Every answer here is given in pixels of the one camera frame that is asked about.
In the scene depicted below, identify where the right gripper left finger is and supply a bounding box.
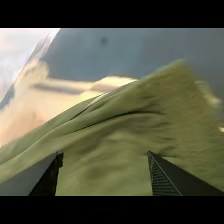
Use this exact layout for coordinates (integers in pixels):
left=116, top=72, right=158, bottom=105
left=0, top=151, right=65, bottom=197

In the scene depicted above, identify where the olive green garment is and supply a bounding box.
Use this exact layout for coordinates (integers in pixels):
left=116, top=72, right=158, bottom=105
left=0, top=59, right=224, bottom=197

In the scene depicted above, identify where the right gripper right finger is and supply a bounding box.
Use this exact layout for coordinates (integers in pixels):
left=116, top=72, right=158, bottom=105
left=147, top=150, right=224, bottom=197

